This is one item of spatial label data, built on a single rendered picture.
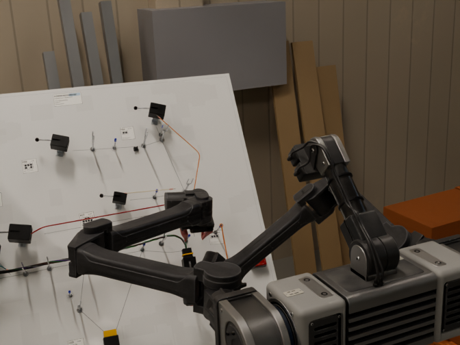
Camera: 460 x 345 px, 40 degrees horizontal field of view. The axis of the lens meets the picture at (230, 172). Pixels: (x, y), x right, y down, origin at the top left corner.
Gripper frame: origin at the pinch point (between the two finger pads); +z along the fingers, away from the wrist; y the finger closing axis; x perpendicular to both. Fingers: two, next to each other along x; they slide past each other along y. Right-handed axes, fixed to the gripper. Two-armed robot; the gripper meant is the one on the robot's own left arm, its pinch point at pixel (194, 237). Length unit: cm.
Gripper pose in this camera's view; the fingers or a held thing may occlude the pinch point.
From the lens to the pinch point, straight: 200.7
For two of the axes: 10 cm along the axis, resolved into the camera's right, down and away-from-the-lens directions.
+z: -1.2, 7.0, 7.0
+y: -9.6, 0.8, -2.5
